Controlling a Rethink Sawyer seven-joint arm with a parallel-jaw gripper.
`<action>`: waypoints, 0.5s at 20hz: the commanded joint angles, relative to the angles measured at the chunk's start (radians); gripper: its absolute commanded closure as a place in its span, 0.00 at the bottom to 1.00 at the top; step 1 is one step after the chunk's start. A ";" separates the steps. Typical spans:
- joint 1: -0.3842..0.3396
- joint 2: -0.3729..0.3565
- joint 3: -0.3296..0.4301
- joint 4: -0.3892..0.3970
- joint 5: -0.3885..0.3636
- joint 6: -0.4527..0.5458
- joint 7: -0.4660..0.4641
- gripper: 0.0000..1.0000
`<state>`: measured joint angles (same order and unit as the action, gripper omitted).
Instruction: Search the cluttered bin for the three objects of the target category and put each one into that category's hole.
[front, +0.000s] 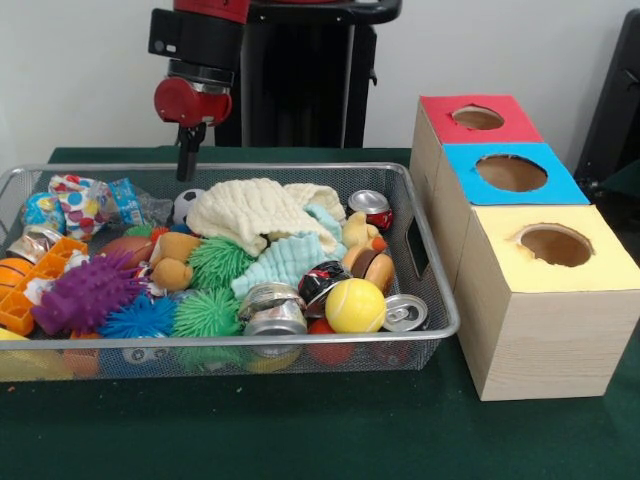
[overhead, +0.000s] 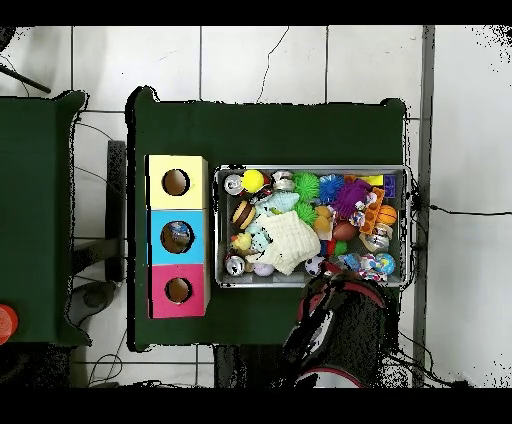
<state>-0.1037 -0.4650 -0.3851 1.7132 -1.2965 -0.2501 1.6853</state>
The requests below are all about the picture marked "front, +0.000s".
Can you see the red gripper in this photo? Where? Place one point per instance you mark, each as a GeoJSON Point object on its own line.
{"type": "Point", "coordinates": [192, 100]}

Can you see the small soccer ball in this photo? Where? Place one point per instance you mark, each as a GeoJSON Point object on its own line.
{"type": "Point", "coordinates": [186, 204]}

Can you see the clear plastic bag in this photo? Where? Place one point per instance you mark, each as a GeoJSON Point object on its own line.
{"type": "Point", "coordinates": [128, 200]}

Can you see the cream knitted cloth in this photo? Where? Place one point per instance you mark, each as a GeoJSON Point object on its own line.
{"type": "Point", "coordinates": [245, 215]}

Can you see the purple spiky ball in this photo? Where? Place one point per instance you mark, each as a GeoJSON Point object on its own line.
{"type": "Point", "coordinates": [85, 295]}

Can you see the yellow plush duck toy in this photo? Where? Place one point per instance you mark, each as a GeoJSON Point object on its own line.
{"type": "Point", "coordinates": [360, 232]}

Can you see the small toy hamburger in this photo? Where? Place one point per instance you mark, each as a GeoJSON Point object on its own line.
{"type": "Point", "coordinates": [368, 268]}

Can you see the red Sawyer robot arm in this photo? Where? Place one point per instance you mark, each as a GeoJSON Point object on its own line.
{"type": "Point", "coordinates": [205, 40]}

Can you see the clear shallow mesh bin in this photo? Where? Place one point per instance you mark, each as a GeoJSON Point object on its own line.
{"type": "Point", "coordinates": [200, 350]}

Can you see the wooden box with three holes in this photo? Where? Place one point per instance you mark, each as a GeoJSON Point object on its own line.
{"type": "Point", "coordinates": [545, 320]}

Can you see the colourful polka dot packet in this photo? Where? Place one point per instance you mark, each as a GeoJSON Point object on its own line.
{"type": "Point", "coordinates": [82, 205]}

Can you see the light teal cloth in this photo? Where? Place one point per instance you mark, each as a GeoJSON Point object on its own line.
{"type": "Point", "coordinates": [285, 262]}

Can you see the blue globe ball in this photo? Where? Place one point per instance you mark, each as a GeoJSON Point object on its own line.
{"type": "Point", "coordinates": [44, 213]}

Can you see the green spiky ball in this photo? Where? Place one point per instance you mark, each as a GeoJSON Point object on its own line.
{"type": "Point", "coordinates": [207, 314]}

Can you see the crushed silver can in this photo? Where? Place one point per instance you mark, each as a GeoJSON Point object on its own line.
{"type": "Point", "coordinates": [272, 310]}

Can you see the red soda can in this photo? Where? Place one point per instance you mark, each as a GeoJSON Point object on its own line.
{"type": "Point", "coordinates": [372, 208]}

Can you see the small orange basketball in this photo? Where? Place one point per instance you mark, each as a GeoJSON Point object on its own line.
{"type": "Point", "coordinates": [12, 272]}

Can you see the yellow tennis ball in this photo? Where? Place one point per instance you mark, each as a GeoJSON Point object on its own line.
{"type": "Point", "coordinates": [355, 305]}

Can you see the silver can with pull tab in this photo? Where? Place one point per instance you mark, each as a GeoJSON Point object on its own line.
{"type": "Point", "coordinates": [405, 313]}

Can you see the dark green table cloth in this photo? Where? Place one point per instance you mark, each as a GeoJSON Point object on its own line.
{"type": "Point", "coordinates": [300, 430]}

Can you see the black side stand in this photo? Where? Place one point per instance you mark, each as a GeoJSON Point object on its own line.
{"type": "Point", "coordinates": [620, 100]}

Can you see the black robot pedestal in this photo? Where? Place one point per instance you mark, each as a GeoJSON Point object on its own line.
{"type": "Point", "coordinates": [300, 80]}

